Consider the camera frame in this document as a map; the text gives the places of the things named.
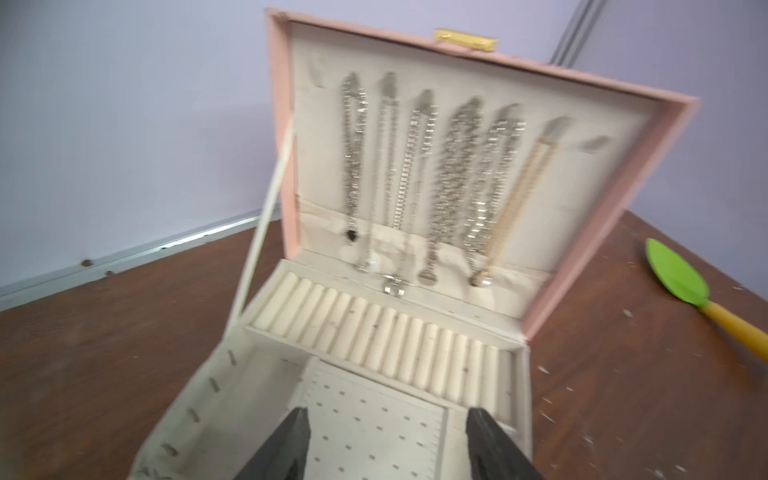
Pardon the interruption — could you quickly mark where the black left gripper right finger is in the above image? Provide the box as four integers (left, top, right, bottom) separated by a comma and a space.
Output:
466, 407, 543, 480

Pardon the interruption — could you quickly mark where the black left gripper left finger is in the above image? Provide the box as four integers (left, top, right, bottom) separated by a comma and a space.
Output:
234, 407, 311, 480

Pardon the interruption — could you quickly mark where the pink jewelry box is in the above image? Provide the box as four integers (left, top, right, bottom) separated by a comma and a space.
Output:
130, 9, 696, 479

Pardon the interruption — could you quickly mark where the gold pearl pendant necklace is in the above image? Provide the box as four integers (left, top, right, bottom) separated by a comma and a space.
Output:
469, 116, 571, 289

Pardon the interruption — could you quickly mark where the green leaf spatula yellow handle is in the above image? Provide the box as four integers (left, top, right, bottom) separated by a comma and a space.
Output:
645, 238, 767, 361

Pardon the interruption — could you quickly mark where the silver disc pendant necklace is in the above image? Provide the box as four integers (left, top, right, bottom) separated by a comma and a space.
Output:
416, 97, 484, 287

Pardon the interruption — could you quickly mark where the silver dark pendant necklace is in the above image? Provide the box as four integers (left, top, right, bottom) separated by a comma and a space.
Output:
339, 71, 370, 244

